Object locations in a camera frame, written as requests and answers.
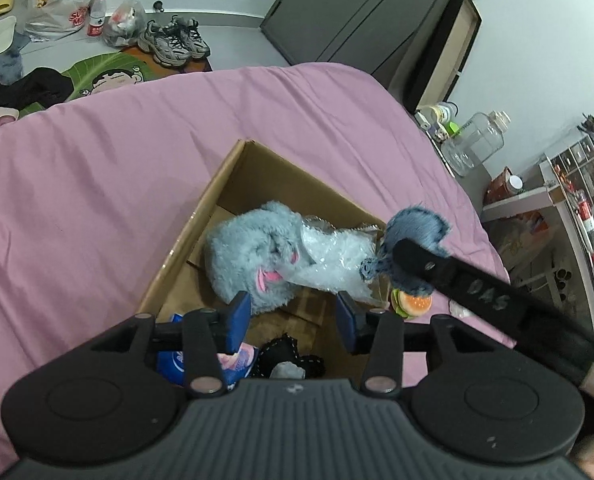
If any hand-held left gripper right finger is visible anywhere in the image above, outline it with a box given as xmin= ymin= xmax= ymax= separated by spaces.
xmin=336 ymin=290 xmax=471 ymax=395

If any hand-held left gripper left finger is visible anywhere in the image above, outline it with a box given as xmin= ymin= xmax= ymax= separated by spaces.
xmin=89 ymin=290 xmax=254 ymax=395

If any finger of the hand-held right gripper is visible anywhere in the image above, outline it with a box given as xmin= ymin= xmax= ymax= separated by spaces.
xmin=393 ymin=238 xmax=531 ymax=342

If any blue tissue pack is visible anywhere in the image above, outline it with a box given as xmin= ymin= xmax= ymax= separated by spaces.
xmin=156 ymin=312 xmax=258 ymax=390

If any burger plush toy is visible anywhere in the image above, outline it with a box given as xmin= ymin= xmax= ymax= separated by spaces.
xmin=390 ymin=287 xmax=433 ymax=320

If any black stitched fabric patch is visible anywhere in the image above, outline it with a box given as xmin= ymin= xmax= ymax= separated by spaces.
xmin=256 ymin=333 xmax=327 ymax=380

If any grey-blue fluffy plush toy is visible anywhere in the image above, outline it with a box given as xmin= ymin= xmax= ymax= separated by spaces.
xmin=205 ymin=200 xmax=314 ymax=315

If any clear plastic bag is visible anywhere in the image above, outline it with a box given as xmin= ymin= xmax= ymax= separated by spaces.
xmin=284 ymin=214 xmax=394 ymax=309

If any blue denim fabric piece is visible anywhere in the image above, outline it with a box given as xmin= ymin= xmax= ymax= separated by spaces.
xmin=360 ymin=203 xmax=452 ymax=297

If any brown cardboard box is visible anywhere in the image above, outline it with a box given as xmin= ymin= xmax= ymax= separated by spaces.
xmin=136 ymin=139 xmax=404 ymax=392

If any grey desk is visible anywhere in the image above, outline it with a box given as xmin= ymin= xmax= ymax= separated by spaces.
xmin=481 ymin=157 xmax=594 ymax=347

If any red bin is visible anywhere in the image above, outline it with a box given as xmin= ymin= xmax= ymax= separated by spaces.
xmin=484 ymin=165 xmax=526 ymax=205

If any clear plastic water jug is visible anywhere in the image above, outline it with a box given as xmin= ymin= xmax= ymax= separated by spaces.
xmin=440 ymin=110 xmax=512 ymax=177

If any white green-capped bottle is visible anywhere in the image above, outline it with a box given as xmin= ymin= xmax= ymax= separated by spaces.
xmin=416 ymin=101 xmax=460 ymax=137

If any small drawer organizer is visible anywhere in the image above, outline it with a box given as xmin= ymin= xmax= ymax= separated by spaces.
xmin=546 ymin=130 xmax=594 ymax=202

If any pink bed sheet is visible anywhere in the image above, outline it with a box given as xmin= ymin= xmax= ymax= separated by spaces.
xmin=0 ymin=62 xmax=518 ymax=467

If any green cartoon rug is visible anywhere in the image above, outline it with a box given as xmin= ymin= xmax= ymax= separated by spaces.
xmin=19 ymin=51 xmax=151 ymax=119

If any dark grey door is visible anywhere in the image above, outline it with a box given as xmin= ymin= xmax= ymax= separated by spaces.
xmin=259 ymin=0 xmax=458 ymax=94

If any black clothing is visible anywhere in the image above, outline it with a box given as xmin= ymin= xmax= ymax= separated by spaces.
xmin=0 ymin=67 xmax=76 ymax=110

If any grey plastic trash bag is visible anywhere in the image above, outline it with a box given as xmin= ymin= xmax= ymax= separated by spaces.
xmin=101 ymin=0 xmax=147 ymax=49

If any small red-label bottle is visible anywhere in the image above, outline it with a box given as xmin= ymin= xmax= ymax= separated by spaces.
xmin=86 ymin=0 xmax=108 ymax=39

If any blue-grey cloth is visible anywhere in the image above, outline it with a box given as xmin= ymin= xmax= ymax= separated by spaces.
xmin=0 ymin=41 xmax=26 ymax=87

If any white printed plastic bag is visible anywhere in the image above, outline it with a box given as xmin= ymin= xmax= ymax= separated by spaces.
xmin=24 ymin=0 xmax=98 ymax=42

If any black picture frame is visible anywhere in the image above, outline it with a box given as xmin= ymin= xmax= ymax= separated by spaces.
xmin=406 ymin=0 xmax=483 ymax=112

